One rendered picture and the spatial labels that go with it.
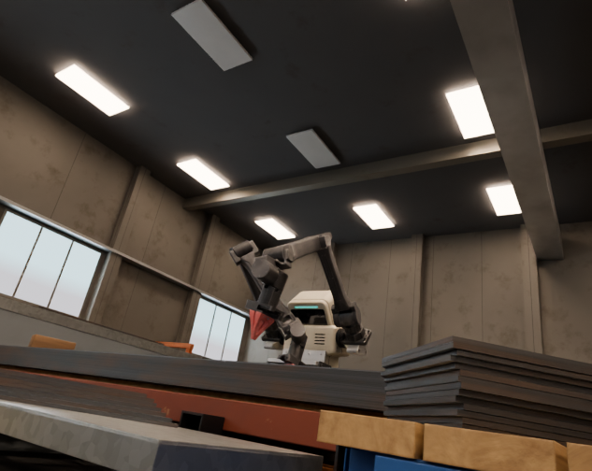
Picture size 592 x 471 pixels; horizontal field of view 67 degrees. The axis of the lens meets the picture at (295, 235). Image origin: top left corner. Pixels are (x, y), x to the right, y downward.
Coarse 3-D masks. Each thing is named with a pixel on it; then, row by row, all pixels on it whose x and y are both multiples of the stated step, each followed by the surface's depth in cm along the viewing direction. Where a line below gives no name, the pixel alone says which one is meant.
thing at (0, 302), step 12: (0, 300) 162; (12, 300) 166; (24, 312) 169; (36, 312) 172; (48, 312) 176; (60, 324) 179; (72, 324) 183; (84, 324) 187; (108, 336) 195; (120, 336) 200; (132, 336) 205; (144, 348) 209; (156, 348) 215; (168, 348) 221
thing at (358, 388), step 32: (0, 352) 127; (32, 352) 117; (64, 352) 109; (96, 352) 101; (160, 384) 90; (192, 384) 81; (224, 384) 76; (256, 384) 73; (288, 384) 69; (320, 384) 66; (352, 384) 63; (384, 384) 61
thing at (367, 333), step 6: (360, 324) 193; (348, 330) 188; (354, 330) 188; (360, 330) 189; (366, 330) 193; (348, 336) 189; (354, 336) 188; (360, 336) 189; (366, 336) 189; (342, 342) 192; (348, 342) 190; (354, 342) 189; (360, 342) 187; (366, 342) 187
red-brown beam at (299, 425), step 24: (96, 384) 96; (120, 384) 96; (144, 384) 92; (168, 408) 81; (192, 408) 78; (216, 408) 75; (240, 408) 72; (264, 408) 70; (288, 408) 67; (312, 408) 68; (336, 408) 66; (240, 432) 70; (264, 432) 68; (288, 432) 66; (312, 432) 64
